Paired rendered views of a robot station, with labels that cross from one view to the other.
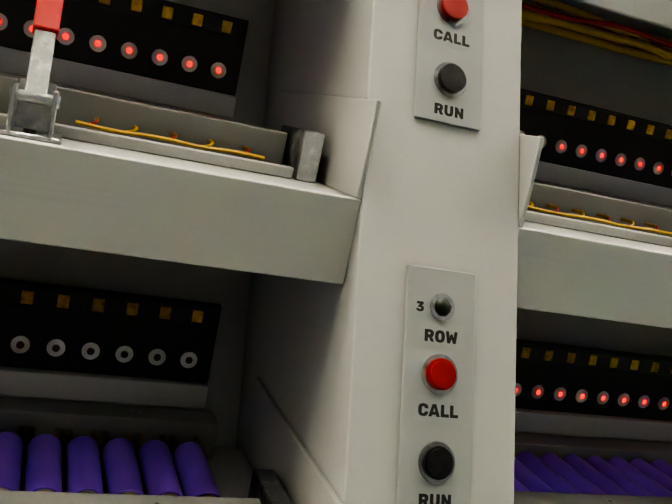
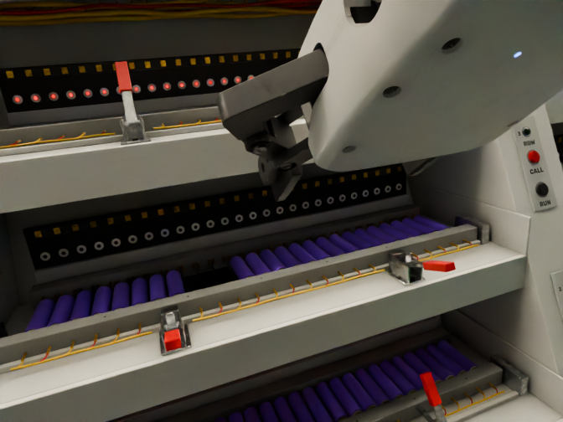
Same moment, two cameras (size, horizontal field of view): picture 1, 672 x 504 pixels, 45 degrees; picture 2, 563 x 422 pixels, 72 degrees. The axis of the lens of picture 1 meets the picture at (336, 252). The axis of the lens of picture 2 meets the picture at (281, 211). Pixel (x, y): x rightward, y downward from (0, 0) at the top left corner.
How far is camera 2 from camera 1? 0.26 m
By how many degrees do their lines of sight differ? 10
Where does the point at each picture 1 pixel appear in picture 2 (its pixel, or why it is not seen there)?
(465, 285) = (531, 120)
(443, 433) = (540, 178)
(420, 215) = not seen: hidden behind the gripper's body
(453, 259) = not seen: hidden behind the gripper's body
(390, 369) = (516, 160)
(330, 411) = (492, 183)
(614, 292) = not seen: outside the picture
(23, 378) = (347, 210)
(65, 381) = (360, 207)
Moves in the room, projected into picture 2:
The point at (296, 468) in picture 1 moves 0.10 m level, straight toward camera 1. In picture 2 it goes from (475, 209) to (513, 204)
